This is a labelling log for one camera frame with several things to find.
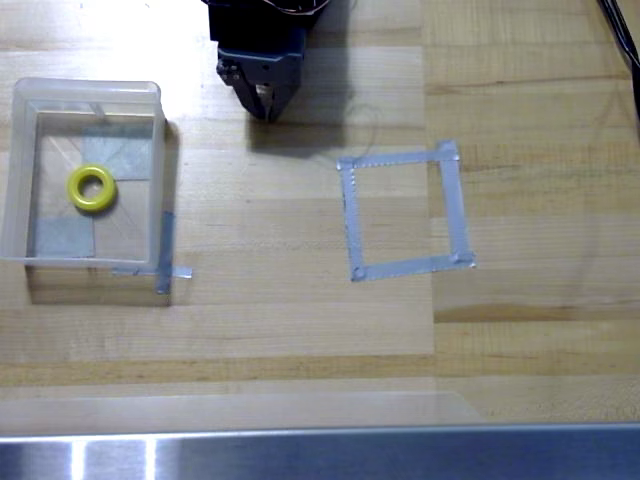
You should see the yellow ring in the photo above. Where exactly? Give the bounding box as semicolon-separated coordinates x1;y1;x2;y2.
66;162;119;214

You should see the clear plastic container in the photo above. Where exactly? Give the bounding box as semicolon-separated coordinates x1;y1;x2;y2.
0;77;166;266

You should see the large grey tape patch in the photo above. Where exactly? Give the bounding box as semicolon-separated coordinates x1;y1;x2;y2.
81;124;153;182

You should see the small grey tape patch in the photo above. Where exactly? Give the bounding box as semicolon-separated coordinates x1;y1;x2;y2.
34;215;97;260

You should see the thin white wire bundle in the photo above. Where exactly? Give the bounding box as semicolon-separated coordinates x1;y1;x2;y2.
274;0;322;15

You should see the thick black cable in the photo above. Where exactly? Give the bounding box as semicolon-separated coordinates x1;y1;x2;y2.
597;0;640;126

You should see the metal table edge rail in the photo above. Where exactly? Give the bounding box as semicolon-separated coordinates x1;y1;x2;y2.
0;423;640;480

